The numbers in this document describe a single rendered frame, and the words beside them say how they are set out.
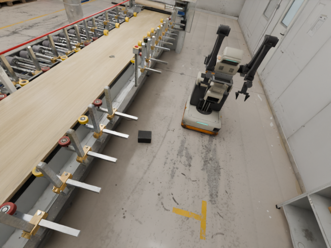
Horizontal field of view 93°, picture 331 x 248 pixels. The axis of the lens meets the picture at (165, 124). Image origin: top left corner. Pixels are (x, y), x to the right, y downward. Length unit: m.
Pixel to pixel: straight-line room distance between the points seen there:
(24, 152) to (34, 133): 0.17
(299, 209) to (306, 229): 0.21
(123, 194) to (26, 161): 1.08
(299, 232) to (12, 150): 2.81
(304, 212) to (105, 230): 2.30
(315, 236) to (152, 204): 1.83
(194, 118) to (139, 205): 1.47
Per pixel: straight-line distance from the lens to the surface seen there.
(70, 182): 1.32
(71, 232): 1.23
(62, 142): 1.43
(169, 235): 2.03
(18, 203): 1.48
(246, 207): 2.44
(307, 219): 2.71
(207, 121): 2.58
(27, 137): 1.59
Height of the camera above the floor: 1.99
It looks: 47 degrees down
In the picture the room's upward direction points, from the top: 12 degrees clockwise
